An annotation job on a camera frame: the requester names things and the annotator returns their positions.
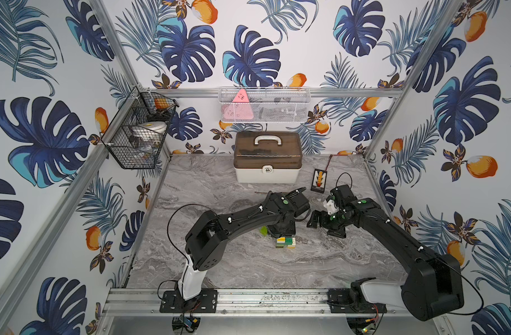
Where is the black wire basket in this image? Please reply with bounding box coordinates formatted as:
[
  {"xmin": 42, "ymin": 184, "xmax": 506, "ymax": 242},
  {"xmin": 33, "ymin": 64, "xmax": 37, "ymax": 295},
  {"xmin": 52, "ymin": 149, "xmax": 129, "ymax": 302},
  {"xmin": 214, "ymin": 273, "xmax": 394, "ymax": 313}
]
[{"xmin": 102, "ymin": 87, "xmax": 179, "ymax": 170}]

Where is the white wire shelf basket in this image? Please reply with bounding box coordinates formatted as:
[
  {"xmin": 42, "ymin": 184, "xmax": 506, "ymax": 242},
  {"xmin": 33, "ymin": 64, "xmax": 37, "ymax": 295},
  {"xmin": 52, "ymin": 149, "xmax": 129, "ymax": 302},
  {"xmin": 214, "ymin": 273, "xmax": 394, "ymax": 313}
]
[{"xmin": 218, "ymin": 87, "xmax": 311, "ymax": 124}]

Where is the pink triangle sign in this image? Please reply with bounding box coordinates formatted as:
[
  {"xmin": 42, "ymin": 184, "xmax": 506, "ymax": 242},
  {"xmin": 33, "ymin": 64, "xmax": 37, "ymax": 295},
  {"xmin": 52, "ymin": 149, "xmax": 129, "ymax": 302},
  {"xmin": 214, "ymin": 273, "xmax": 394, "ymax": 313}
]
[{"xmin": 221, "ymin": 89, "xmax": 254, "ymax": 122}]

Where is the white square brick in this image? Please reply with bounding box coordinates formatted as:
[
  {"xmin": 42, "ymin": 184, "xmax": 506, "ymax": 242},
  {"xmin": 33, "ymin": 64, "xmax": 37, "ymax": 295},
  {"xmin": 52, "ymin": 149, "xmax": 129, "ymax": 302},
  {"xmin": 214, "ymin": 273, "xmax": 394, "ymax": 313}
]
[{"xmin": 286, "ymin": 237, "xmax": 296, "ymax": 248}]

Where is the dark green long brick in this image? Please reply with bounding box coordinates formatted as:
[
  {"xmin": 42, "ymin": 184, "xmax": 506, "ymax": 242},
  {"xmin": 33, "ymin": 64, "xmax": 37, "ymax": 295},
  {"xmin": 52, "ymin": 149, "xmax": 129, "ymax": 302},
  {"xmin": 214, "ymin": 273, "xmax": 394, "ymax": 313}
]
[{"xmin": 276, "ymin": 237, "xmax": 294, "ymax": 248}]

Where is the white object in basket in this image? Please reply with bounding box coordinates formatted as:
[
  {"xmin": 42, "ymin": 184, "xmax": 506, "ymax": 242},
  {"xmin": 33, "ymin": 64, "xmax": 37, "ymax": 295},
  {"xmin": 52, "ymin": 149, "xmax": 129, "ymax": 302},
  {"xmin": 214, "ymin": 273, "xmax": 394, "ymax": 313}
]
[{"xmin": 131, "ymin": 121, "xmax": 167, "ymax": 138}]

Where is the brown lid storage box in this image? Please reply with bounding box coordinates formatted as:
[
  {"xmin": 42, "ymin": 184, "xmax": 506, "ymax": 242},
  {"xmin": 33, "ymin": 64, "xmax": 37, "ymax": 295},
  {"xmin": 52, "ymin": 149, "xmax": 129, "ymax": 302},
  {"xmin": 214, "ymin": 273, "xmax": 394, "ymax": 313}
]
[{"xmin": 234, "ymin": 131, "xmax": 303, "ymax": 184}]

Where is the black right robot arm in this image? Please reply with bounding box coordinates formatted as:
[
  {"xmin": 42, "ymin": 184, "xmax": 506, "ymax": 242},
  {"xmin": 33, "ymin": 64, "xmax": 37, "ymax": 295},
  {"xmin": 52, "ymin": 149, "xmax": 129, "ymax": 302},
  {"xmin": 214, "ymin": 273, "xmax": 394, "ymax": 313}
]
[{"xmin": 307, "ymin": 184, "xmax": 467, "ymax": 321}]

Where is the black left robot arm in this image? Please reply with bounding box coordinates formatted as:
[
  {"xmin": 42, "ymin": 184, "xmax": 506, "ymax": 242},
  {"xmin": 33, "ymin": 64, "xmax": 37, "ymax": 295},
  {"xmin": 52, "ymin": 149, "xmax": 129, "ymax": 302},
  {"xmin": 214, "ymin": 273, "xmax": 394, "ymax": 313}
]
[{"xmin": 158, "ymin": 187, "xmax": 310, "ymax": 314}]

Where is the black card with arrows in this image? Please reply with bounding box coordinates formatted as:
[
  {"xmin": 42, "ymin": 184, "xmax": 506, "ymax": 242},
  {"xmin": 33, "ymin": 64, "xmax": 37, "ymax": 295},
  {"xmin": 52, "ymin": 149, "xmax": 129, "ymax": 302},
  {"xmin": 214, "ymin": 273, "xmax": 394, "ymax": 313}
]
[{"xmin": 311, "ymin": 169, "xmax": 327, "ymax": 193}]

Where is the lime green brick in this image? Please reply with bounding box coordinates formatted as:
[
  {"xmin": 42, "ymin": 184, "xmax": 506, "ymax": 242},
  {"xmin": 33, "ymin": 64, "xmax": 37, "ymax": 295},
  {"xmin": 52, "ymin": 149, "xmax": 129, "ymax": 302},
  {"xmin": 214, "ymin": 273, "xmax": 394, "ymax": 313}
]
[{"xmin": 260, "ymin": 226, "xmax": 268, "ymax": 237}]

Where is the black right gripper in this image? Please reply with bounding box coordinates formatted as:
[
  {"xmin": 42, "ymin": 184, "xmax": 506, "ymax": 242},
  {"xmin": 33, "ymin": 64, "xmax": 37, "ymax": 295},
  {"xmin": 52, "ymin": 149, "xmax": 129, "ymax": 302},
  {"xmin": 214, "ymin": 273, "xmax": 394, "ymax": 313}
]
[{"xmin": 306, "ymin": 209, "xmax": 350, "ymax": 235}]

